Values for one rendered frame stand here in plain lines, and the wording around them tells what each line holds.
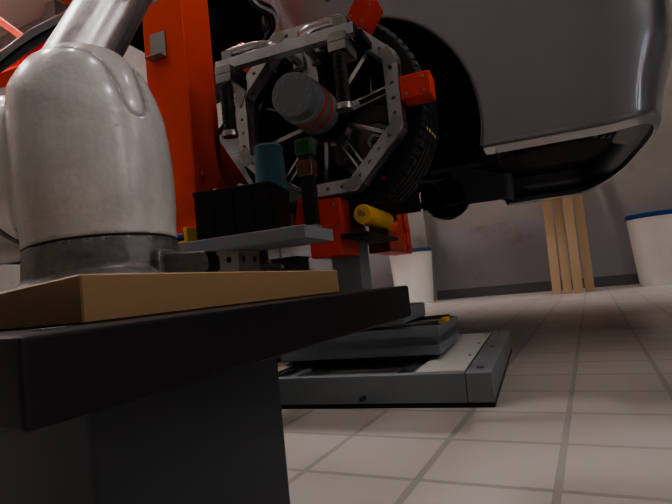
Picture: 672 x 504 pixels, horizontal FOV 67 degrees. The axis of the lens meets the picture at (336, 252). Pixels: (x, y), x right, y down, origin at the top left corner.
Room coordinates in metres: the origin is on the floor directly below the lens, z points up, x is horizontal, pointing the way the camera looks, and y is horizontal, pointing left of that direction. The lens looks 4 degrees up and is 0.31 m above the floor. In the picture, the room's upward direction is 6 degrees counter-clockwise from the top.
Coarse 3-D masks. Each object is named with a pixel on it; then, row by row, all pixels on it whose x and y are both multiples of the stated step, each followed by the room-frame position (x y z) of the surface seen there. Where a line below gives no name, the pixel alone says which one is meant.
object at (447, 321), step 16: (416, 320) 1.72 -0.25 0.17; (432, 320) 1.52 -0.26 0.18; (448, 320) 1.60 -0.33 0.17; (352, 336) 1.52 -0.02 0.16; (368, 336) 1.50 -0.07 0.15; (384, 336) 1.48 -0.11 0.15; (400, 336) 1.47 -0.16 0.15; (416, 336) 1.45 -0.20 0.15; (432, 336) 1.43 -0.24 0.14; (448, 336) 1.57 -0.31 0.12; (304, 352) 1.58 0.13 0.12; (320, 352) 1.56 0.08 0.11; (336, 352) 1.54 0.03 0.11; (352, 352) 1.52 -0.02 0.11; (368, 352) 1.50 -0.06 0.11; (384, 352) 1.49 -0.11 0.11; (400, 352) 1.47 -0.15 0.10; (416, 352) 1.45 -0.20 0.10; (432, 352) 1.44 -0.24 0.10
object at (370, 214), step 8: (360, 208) 1.48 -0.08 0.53; (368, 208) 1.47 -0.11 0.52; (376, 208) 1.56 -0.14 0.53; (360, 216) 1.48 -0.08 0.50; (368, 216) 1.47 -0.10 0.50; (376, 216) 1.52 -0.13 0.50; (384, 216) 1.59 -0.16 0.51; (392, 216) 1.69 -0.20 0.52; (368, 224) 1.52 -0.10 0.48; (376, 224) 1.56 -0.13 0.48; (384, 224) 1.62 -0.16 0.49; (392, 224) 1.69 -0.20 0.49
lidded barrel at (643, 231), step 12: (636, 216) 5.08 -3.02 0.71; (648, 216) 4.99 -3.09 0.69; (660, 216) 4.93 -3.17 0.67; (636, 228) 5.12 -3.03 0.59; (648, 228) 5.01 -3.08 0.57; (660, 228) 4.95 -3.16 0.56; (636, 240) 5.16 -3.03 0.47; (648, 240) 5.03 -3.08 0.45; (660, 240) 4.96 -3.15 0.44; (636, 252) 5.20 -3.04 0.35; (648, 252) 5.05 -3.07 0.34; (660, 252) 4.98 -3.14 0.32; (636, 264) 5.25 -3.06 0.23; (648, 264) 5.08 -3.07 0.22; (660, 264) 4.99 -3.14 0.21; (648, 276) 5.10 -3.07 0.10; (660, 276) 5.01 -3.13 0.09
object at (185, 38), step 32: (160, 0) 1.60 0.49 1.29; (192, 0) 1.63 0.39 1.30; (160, 32) 1.60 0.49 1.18; (192, 32) 1.62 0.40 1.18; (160, 64) 1.60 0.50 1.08; (192, 64) 1.60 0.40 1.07; (160, 96) 1.61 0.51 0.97; (192, 96) 1.59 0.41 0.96; (192, 128) 1.58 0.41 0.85; (192, 160) 1.57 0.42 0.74; (192, 192) 1.57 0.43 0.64; (192, 224) 1.58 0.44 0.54
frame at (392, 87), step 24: (360, 48) 1.51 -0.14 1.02; (384, 48) 1.43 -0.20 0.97; (264, 72) 1.62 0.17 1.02; (384, 72) 1.43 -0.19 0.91; (240, 96) 1.60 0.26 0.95; (240, 120) 1.61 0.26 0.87; (240, 144) 1.61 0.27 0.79; (384, 144) 1.44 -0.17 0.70; (360, 168) 1.47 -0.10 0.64; (336, 192) 1.50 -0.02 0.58; (360, 192) 1.51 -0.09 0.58
